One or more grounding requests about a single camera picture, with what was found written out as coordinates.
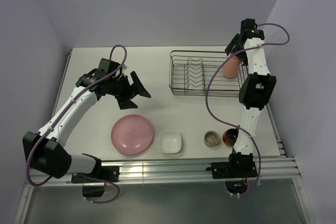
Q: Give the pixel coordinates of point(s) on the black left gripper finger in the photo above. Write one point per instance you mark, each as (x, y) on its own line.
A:
(137, 87)
(125, 102)

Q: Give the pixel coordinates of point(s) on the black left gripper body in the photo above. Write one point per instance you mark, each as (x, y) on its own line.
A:
(121, 87)

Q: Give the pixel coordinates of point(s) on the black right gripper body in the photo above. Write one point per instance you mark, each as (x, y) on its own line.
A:
(242, 56)

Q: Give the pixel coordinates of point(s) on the pink plastic cup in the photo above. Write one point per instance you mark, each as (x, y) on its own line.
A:
(230, 68)

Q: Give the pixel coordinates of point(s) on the white and green bowl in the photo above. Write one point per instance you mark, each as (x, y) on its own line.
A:
(170, 142)

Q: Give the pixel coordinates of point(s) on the speckled ceramic ramekin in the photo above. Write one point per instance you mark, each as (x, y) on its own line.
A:
(211, 139)

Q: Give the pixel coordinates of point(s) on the orange and black mug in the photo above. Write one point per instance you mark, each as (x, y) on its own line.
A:
(230, 136)

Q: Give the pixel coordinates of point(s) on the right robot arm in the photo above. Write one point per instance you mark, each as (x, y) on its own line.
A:
(258, 86)

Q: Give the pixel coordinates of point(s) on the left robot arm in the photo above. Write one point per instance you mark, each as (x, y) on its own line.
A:
(45, 149)

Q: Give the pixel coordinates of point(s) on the pink plate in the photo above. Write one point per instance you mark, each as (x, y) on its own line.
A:
(132, 134)

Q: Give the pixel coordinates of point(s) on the wire dish rack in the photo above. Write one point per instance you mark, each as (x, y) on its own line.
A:
(192, 70)

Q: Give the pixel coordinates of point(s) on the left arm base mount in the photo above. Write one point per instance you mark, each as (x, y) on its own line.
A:
(94, 184)

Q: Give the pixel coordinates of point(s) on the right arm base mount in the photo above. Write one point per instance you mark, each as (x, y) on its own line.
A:
(239, 167)

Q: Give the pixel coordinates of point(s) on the aluminium table rail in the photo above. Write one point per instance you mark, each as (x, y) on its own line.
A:
(194, 170)

